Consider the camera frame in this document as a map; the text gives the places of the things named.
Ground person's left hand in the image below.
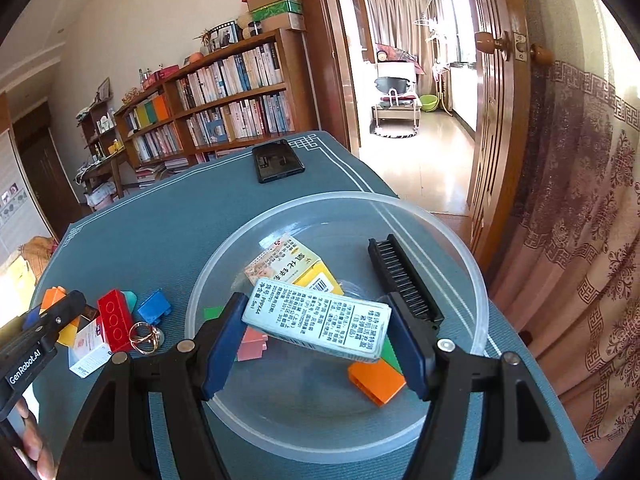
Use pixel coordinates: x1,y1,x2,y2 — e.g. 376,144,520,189
15,398,58,480

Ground black comb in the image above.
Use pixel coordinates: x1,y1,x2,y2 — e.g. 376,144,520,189
368,234,444,332

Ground red long toy block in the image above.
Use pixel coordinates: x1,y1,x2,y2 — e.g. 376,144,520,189
98,289,132,353

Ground stacked gift boxes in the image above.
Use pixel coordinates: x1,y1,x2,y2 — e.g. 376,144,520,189
238,0,306,38

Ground wooden door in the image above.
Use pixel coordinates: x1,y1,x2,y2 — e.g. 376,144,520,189
468,0,532,275

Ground small wooden shelf desk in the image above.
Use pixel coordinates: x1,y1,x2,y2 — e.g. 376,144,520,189
75,92,128,198

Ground gold metal ring puzzle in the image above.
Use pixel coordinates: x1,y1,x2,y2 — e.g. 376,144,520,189
128,321,165,356

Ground pink green toy block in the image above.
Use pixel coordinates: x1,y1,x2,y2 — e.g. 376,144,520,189
204,306,268,362

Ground teal dental floss case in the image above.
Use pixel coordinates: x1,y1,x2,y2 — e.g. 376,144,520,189
122,290,138,313

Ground brown perfume bottle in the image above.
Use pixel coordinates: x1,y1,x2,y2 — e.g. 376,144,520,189
81,304,99,322

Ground pale green medicine box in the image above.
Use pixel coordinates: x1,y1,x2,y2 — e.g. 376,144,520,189
242,278,392,363

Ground black smartphone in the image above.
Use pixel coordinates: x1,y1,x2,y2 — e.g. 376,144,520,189
252,139,305,183

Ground yellow ointment box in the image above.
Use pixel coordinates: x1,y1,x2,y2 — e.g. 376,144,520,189
244,234,343,295

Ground white baby wash box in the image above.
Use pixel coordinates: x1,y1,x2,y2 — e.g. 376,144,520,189
67,318,112,378

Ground blue table mat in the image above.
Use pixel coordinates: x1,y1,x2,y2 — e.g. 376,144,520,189
33,131,599,479

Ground wooden bookshelf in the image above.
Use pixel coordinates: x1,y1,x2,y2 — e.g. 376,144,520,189
115,28,318,168

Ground clear plastic bowl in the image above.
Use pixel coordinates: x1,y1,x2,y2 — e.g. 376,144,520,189
184,192,488,464

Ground yellow orange toy block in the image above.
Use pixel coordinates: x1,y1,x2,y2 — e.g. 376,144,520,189
40,286,85,348

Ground small orange green block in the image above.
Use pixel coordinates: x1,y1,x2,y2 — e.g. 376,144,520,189
347,338,406,406

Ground blue toy block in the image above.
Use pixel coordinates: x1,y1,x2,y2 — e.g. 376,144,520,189
136,289,172,326

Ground rolling cart with basin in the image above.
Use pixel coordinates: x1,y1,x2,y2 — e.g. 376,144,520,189
370,61,422,139

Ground patterned pink curtain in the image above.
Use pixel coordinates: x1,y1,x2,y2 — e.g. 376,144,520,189
490,61,639,466

